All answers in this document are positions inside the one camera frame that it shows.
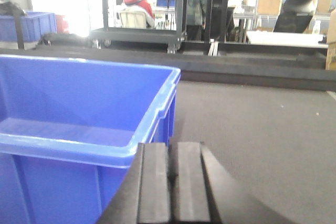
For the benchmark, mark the cardboard box at right edge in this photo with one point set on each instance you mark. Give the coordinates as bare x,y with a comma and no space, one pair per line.
331,41

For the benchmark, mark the red container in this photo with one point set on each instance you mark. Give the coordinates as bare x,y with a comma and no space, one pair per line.
62,24

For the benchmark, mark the cardboard box on desk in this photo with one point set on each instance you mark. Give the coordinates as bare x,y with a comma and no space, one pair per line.
269,7

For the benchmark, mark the blue plastic bin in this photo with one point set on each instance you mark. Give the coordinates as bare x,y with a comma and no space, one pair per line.
70,129

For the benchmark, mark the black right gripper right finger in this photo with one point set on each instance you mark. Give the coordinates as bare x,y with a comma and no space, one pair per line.
205,192

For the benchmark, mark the dark metal shelf cart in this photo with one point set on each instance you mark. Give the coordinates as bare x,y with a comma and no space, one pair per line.
172,38

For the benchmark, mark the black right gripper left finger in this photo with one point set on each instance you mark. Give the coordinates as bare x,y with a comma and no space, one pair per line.
143,196

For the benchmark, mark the black chair with grey headrest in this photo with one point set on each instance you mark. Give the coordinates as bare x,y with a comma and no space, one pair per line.
295,16

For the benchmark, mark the beige chair back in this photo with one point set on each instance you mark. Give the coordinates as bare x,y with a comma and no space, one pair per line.
135,19

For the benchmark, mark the dark conveyor belt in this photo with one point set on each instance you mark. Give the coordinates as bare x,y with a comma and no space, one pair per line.
278,143

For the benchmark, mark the seated person red jacket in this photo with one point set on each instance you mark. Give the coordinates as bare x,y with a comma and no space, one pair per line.
140,5

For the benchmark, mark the white table top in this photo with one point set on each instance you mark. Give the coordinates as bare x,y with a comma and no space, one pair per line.
285,39

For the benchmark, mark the background blue bin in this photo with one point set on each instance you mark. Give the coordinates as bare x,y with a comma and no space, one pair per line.
34,26

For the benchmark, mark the standing person camouflage jacket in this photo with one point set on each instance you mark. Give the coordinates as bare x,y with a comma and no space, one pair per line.
195,19

